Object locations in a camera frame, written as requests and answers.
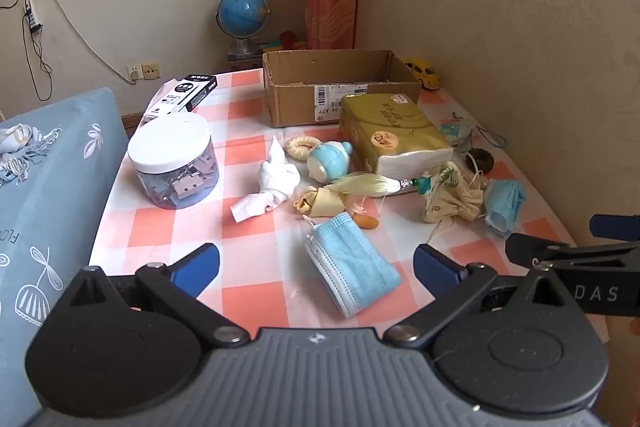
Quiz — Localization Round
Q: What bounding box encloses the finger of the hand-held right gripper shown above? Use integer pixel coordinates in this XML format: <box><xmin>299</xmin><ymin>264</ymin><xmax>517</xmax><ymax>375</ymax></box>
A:
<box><xmin>589</xmin><ymin>213</ymin><xmax>640</xmax><ymax>239</ymax></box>
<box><xmin>505</xmin><ymin>232</ymin><xmax>640</xmax><ymax>269</ymax></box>

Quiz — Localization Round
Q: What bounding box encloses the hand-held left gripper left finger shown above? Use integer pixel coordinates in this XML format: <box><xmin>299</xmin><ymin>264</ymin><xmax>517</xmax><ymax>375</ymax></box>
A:
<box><xmin>70</xmin><ymin>243</ymin><xmax>251</xmax><ymax>349</ymax></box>

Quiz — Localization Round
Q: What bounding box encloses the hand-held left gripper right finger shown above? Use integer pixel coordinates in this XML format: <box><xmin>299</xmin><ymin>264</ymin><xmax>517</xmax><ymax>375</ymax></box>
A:
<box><xmin>382</xmin><ymin>243</ymin><xmax>573</xmax><ymax>349</ymax></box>

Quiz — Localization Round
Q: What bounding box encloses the blue face mask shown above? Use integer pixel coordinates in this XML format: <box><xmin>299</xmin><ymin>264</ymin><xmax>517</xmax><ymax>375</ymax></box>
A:
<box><xmin>304</xmin><ymin>213</ymin><xmax>403</xmax><ymax>319</ymax></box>
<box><xmin>482</xmin><ymin>178</ymin><xmax>527</xmax><ymax>235</ymax></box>

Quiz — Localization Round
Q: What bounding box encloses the beige drawstring pouch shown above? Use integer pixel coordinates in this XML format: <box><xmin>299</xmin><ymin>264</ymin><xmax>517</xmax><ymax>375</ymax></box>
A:
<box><xmin>421</xmin><ymin>161</ymin><xmax>486</xmax><ymax>225</ymax></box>

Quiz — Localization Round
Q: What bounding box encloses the pale yellow tassel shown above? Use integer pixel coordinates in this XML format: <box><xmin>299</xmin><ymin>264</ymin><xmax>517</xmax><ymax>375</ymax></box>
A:
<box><xmin>332</xmin><ymin>173</ymin><xmax>432</xmax><ymax>198</ymax></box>

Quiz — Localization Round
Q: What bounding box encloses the pale yellow cloth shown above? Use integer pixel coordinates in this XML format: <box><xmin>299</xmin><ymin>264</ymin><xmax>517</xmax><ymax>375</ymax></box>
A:
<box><xmin>292</xmin><ymin>184</ymin><xmax>351</xmax><ymax>218</ymax></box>

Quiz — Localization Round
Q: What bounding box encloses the light blue plush toy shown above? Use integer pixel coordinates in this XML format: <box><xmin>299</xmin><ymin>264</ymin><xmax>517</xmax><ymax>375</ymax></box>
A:
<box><xmin>306</xmin><ymin>141</ymin><xmax>354</xmax><ymax>182</ymax></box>

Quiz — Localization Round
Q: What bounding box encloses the cardboard box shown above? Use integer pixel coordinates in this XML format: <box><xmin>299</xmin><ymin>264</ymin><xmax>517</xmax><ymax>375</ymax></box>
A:
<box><xmin>262</xmin><ymin>49</ymin><xmax>423</xmax><ymax>128</ymax></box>

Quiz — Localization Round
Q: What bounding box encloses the checked tablecloth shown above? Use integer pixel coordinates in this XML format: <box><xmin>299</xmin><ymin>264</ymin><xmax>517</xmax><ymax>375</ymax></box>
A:
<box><xmin>89</xmin><ymin>69</ymin><xmax>608</xmax><ymax>344</ymax></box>

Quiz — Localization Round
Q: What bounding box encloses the dark brown scrunchie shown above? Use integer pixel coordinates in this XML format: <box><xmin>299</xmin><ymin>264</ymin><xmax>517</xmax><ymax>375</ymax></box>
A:
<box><xmin>465</xmin><ymin>147</ymin><xmax>495</xmax><ymax>172</ymax></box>

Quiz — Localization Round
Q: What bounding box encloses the white knotted tissue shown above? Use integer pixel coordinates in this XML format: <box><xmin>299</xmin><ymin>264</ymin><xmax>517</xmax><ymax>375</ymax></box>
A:
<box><xmin>230</xmin><ymin>134</ymin><xmax>301</xmax><ymax>223</ymax></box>

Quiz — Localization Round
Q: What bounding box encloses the clear jar with white lid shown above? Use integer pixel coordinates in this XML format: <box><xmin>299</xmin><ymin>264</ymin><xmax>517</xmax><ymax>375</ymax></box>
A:
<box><xmin>127</xmin><ymin>113</ymin><xmax>221</xmax><ymax>210</ymax></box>

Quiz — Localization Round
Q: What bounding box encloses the teal face mask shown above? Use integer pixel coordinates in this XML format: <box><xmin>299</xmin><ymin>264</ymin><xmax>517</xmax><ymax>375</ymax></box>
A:
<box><xmin>440</xmin><ymin>119</ymin><xmax>507</xmax><ymax>152</ymax></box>

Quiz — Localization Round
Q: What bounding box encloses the beige scrunchie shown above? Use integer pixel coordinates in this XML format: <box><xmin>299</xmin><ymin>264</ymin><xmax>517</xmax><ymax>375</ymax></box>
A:
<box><xmin>285</xmin><ymin>135</ymin><xmax>319</xmax><ymax>160</ymax></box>

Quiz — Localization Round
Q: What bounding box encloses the gold tissue pack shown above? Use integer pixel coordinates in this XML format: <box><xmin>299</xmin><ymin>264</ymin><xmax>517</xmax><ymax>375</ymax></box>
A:
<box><xmin>339</xmin><ymin>93</ymin><xmax>455</xmax><ymax>180</ymax></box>

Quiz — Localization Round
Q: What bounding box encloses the blue floral cushion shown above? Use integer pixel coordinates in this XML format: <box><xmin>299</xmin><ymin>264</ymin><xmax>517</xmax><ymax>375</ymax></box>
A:
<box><xmin>0</xmin><ymin>88</ymin><xmax>131</xmax><ymax>427</ymax></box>

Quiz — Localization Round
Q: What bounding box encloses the black pen box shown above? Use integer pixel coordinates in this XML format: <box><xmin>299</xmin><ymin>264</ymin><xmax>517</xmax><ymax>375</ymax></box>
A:
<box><xmin>143</xmin><ymin>74</ymin><xmax>218</xmax><ymax>120</ymax></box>

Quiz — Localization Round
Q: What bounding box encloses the yellow toy car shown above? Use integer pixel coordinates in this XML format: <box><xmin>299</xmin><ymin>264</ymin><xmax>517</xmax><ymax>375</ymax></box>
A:
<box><xmin>398</xmin><ymin>57</ymin><xmax>441</xmax><ymax>90</ymax></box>

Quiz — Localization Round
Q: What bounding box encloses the flat box under globe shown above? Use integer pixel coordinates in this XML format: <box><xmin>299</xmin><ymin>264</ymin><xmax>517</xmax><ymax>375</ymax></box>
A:
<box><xmin>226</xmin><ymin>49</ymin><xmax>266</xmax><ymax>68</ymax></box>

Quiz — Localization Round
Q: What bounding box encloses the colourful pop toy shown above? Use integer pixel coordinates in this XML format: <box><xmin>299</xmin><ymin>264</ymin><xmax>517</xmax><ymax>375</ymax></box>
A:
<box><xmin>260</xmin><ymin>31</ymin><xmax>308</xmax><ymax>54</ymax></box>

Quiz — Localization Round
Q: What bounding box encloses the blue globe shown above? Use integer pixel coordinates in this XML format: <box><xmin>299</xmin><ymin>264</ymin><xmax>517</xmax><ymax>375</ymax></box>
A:
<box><xmin>216</xmin><ymin>0</ymin><xmax>271</xmax><ymax>58</ymax></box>

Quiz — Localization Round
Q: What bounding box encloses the white power strip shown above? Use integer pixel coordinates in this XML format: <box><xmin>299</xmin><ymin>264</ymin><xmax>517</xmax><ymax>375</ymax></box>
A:
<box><xmin>24</xmin><ymin>0</ymin><xmax>43</xmax><ymax>32</ymax></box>

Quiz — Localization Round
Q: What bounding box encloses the white wall cable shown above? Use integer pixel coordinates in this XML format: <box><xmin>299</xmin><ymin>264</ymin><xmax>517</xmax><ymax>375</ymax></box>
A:
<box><xmin>27</xmin><ymin>0</ymin><xmax>138</xmax><ymax>84</ymax></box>

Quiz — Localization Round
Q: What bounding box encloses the black wall cable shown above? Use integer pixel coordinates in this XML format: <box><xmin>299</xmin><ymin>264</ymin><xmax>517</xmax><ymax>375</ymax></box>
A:
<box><xmin>0</xmin><ymin>0</ymin><xmax>55</xmax><ymax>102</ymax></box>

